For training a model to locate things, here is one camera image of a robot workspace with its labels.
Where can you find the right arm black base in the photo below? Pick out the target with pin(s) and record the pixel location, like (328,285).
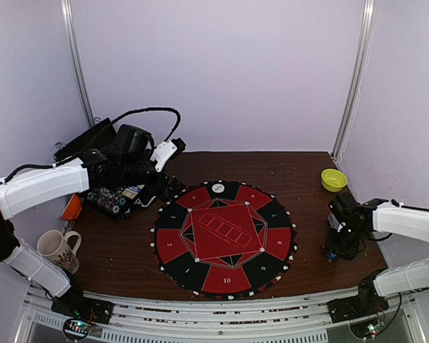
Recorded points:
(363,304)

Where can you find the black poker chip case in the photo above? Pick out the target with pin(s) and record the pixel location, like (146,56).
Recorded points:
(107,193)

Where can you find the aluminium front rail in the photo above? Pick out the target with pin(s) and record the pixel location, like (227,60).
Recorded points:
(303,318)

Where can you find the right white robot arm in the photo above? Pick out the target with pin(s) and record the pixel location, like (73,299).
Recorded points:
(401,230)

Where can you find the round red black poker mat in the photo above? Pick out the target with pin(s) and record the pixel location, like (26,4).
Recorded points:
(225,246)

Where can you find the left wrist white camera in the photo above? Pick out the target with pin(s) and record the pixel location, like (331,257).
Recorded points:
(165,151)

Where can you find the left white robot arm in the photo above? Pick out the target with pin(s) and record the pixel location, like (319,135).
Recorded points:
(35,186)

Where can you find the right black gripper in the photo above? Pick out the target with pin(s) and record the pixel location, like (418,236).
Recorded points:
(338,248)

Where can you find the blue small blind button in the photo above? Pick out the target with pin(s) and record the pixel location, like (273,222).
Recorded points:
(331,257)

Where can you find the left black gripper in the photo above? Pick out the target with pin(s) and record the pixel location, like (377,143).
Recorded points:
(155,188)

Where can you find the orange plastic cup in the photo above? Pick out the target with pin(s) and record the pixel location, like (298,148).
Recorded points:
(73,208)

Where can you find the yellow green plastic bowl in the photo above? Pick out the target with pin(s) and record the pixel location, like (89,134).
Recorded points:
(333,180)

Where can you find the left aluminium frame post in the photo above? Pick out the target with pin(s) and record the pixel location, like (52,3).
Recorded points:
(68,19)

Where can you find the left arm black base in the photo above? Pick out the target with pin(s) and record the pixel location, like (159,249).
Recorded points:
(80,307)

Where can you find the white floral ceramic mug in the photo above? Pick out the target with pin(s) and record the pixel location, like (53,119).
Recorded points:
(61,249)

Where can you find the grey playing card deck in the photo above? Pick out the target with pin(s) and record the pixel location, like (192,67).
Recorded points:
(334,223)

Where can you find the white dealer button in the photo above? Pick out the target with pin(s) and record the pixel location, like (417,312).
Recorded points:
(218,188)

